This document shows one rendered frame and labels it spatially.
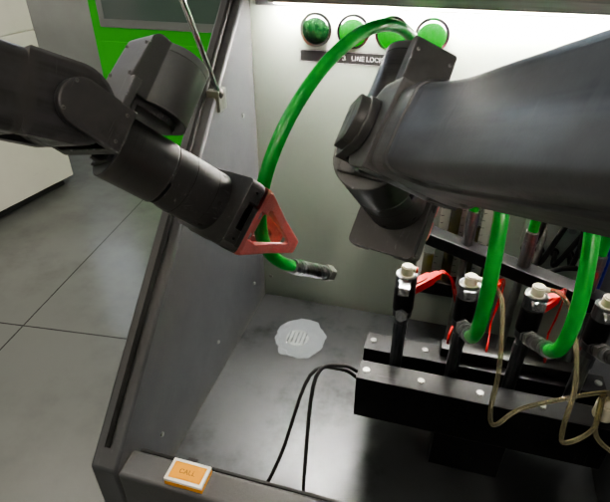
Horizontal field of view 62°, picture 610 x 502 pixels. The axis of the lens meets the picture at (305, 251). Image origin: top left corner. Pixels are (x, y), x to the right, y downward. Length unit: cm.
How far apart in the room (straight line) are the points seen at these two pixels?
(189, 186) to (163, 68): 10
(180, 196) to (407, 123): 23
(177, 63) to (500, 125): 32
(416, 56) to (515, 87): 22
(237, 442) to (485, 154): 74
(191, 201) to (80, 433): 168
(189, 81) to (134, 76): 5
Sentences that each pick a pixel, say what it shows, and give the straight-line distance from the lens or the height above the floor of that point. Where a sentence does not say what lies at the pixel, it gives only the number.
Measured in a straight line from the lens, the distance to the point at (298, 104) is 51.
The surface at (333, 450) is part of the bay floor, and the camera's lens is 86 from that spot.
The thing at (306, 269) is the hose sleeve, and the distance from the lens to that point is 60.
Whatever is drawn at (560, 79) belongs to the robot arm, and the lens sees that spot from 18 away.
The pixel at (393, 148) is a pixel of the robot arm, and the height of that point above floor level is 142.
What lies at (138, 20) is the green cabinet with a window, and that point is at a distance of 345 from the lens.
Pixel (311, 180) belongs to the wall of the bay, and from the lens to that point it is 96.
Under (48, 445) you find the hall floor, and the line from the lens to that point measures 209.
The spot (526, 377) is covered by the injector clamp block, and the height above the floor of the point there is 98.
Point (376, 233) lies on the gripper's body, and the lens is 49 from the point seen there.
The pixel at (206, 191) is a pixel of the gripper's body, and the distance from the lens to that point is 46.
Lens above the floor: 153
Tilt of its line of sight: 33 degrees down
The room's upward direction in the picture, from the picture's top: straight up
